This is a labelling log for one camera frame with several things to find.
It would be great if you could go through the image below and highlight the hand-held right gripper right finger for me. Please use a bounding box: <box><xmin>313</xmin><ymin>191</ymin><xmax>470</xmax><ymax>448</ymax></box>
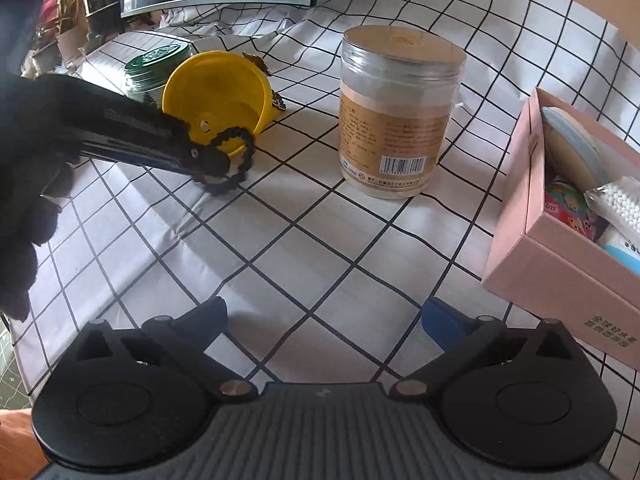
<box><xmin>392</xmin><ymin>297</ymin><xmax>583</xmax><ymax>403</ymax></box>

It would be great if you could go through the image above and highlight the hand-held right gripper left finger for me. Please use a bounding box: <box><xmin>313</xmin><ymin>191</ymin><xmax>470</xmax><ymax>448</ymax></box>
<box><xmin>60</xmin><ymin>296</ymin><xmax>256</xmax><ymax>403</ymax></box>

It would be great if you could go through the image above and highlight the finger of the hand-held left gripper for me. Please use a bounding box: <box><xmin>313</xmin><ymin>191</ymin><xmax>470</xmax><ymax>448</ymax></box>
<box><xmin>80</xmin><ymin>142</ymin><xmax>193</xmax><ymax>171</ymax></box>
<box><xmin>75</xmin><ymin>82</ymin><xmax>231</xmax><ymax>178</ymax></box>

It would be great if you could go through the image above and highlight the black hair tie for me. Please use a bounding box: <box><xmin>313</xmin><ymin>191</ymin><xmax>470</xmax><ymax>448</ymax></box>
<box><xmin>192</xmin><ymin>127</ymin><xmax>254</xmax><ymax>196</ymax></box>

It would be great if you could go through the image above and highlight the pink cardboard box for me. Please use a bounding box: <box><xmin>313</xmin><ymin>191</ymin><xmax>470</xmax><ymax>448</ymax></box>
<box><xmin>482</xmin><ymin>87</ymin><xmax>640</xmax><ymax>368</ymax></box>

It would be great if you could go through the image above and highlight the colourful printed packet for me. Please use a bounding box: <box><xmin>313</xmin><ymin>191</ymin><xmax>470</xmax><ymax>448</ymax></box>
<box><xmin>545</xmin><ymin>182</ymin><xmax>606</xmax><ymax>243</ymax></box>

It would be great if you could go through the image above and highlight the white blue packet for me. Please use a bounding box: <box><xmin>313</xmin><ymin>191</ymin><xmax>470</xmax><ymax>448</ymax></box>
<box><xmin>600</xmin><ymin>230</ymin><xmax>640</xmax><ymax>268</ymax></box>

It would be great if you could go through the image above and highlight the cotton swab pack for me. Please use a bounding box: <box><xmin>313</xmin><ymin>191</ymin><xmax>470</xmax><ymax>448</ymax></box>
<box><xmin>585</xmin><ymin>176</ymin><xmax>640</xmax><ymax>236</ymax></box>

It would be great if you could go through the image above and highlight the green lid glass jar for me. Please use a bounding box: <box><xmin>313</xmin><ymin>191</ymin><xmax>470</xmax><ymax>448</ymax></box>
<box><xmin>124</xmin><ymin>42</ymin><xmax>195</xmax><ymax>106</ymax></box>

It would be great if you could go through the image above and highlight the yellow plastic cup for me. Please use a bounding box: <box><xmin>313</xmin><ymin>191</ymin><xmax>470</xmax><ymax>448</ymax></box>
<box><xmin>162</xmin><ymin>51</ymin><xmax>276</xmax><ymax>158</ymax></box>

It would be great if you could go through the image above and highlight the black white checked tablecloth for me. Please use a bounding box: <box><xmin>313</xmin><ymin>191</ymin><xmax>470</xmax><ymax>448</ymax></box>
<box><xmin>10</xmin><ymin>0</ymin><xmax>640</xmax><ymax>441</ymax></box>

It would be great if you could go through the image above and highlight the green cutting mat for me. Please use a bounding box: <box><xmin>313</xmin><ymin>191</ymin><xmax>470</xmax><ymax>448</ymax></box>
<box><xmin>0</xmin><ymin>317</ymin><xmax>33</xmax><ymax>411</ymax></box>

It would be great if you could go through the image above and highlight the clear plastic jar tan label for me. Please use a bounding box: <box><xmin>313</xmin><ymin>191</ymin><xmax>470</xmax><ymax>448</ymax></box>
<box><xmin>340</xmin><ymin>25</ymin><xmax>467</xmax><ymax>200</ymax></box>

